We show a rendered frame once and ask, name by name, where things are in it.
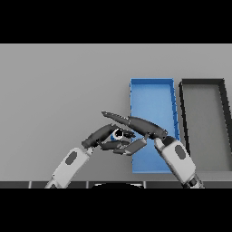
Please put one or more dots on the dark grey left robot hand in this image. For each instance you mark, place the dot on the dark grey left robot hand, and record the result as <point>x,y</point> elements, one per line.
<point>101,134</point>

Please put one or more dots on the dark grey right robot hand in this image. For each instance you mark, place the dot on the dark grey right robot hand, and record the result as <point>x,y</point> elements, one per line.
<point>137,124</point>

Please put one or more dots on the blue pipe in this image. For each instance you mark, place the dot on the blue pipe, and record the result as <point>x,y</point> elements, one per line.
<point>117,133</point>

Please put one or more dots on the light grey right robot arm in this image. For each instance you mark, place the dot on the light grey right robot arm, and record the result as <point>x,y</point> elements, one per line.
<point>178,160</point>

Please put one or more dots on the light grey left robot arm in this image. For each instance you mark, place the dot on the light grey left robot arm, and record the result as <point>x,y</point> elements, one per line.
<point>68,167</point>

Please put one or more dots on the blue bin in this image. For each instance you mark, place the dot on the blue bin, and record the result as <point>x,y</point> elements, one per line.
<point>154,99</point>

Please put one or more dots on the dark grey bin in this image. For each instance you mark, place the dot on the dark grey bin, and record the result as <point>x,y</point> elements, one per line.
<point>205,127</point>

